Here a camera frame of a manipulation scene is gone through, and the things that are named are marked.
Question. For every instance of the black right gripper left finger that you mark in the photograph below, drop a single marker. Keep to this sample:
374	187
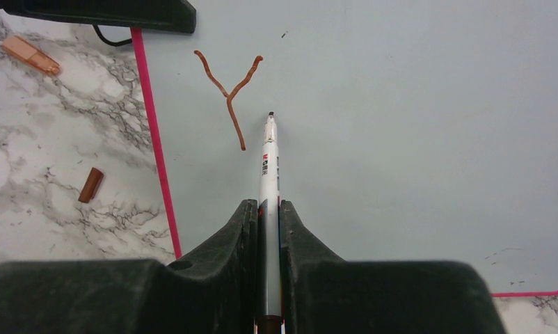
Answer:
209	290

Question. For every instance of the white whiteboard marker pen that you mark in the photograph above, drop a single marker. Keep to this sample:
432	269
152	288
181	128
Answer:
268	309

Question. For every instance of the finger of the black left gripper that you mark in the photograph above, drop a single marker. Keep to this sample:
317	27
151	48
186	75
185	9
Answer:
162	15

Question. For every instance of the orange small eraser piece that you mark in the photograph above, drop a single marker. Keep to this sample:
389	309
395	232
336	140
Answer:
31	55

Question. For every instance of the pink framed whiteboard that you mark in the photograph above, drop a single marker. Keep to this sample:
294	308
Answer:
407	130

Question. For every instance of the red marker cap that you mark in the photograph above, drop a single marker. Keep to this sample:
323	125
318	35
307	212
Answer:
91	185

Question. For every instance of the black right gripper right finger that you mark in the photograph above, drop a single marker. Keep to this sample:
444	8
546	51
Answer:
324	293

